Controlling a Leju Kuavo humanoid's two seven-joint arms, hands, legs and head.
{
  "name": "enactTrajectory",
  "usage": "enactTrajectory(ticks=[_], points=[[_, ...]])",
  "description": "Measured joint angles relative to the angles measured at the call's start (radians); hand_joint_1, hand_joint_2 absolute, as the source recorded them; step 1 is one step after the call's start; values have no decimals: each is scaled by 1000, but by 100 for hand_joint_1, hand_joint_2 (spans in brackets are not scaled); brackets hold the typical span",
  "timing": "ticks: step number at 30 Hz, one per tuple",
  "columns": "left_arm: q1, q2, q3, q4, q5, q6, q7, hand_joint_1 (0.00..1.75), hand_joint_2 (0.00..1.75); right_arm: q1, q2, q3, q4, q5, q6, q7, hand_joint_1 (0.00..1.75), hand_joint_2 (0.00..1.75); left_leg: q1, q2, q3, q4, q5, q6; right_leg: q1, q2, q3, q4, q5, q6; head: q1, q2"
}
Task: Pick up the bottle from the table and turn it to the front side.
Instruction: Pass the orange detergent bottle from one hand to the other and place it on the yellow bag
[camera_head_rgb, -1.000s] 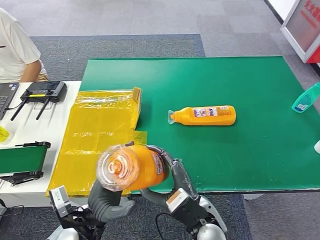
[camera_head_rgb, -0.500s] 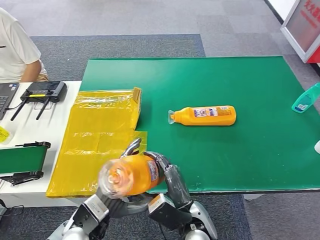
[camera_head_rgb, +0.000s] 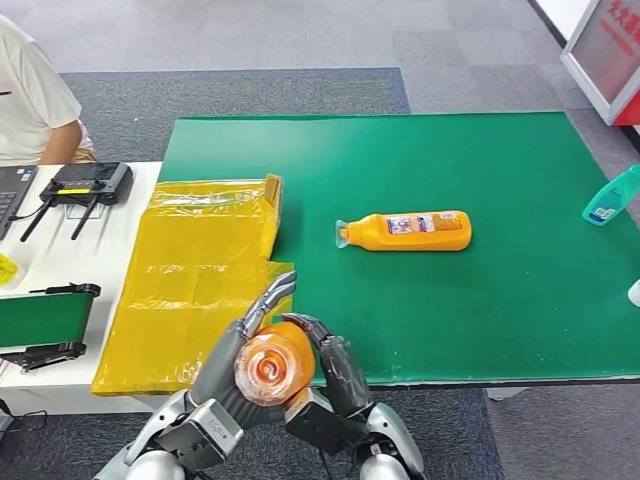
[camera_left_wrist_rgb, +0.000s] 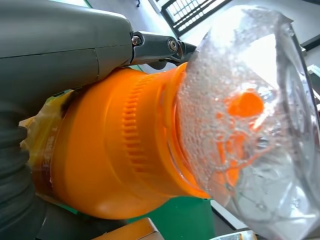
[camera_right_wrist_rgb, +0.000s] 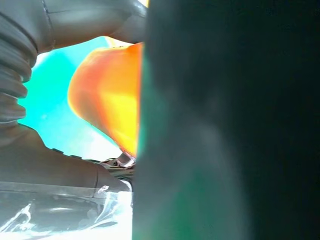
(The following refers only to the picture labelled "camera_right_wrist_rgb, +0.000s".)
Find clear plastic film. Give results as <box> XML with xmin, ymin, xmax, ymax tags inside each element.
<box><xmin>0</xmin><ymin>180</ymin><xmax>133</xmax><ymax>240</ymax></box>

